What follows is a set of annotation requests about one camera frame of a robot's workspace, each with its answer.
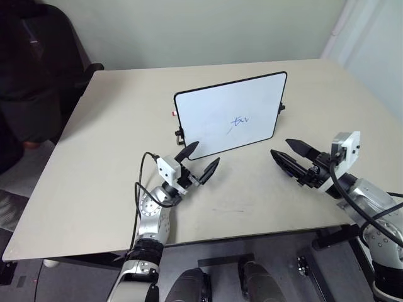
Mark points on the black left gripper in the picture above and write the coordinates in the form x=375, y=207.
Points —
x=187, y=177

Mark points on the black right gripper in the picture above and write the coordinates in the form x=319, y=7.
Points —
x=318, y=171

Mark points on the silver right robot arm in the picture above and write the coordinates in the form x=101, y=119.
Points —
x=373, y=195

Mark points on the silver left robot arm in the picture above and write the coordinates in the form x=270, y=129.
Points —
x=151, y=208

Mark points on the black whiteboard stand clamp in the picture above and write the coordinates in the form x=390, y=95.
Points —
x=179, y=136
x=282, y=107

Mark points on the black flat floor bar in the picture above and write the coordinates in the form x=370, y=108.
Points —
x=225, y=259

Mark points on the dark rounded shape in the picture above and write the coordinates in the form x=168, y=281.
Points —
x=189, y=286
x=261, y=283

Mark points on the black office chair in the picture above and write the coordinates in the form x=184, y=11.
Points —
x=85, y=72

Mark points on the white table foot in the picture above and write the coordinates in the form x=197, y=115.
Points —
x=51, y=263

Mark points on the person in dark clothing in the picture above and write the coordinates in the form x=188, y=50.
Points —
x=28, y=69

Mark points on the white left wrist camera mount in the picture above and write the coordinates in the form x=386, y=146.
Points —
x=167, y=168

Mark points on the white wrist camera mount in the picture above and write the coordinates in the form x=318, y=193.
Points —
x=167, y=168
x=349, y=148

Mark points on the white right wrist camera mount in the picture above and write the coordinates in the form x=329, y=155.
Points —
x=349, y=148

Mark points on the whiteboard with black frame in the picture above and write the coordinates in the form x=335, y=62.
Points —
x=220, y=110

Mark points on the black table frame bracket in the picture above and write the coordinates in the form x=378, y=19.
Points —
x=337, y=236

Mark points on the black floor bracket with screws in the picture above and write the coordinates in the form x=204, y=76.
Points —
x=303, y=266

